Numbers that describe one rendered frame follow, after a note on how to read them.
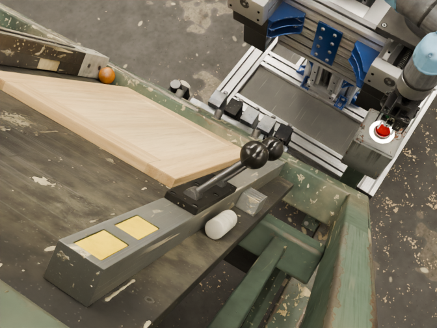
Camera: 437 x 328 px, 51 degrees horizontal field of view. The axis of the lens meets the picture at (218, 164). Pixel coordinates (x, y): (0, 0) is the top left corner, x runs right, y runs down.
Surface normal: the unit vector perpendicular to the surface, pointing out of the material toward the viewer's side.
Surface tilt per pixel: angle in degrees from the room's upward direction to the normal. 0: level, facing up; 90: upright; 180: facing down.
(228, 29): 0
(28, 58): 90
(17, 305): 59
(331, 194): 31
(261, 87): 0
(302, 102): 0
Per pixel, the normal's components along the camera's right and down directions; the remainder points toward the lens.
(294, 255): -0.29, 0.10
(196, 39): -0.04, -0.37
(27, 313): 0.43, -0.88
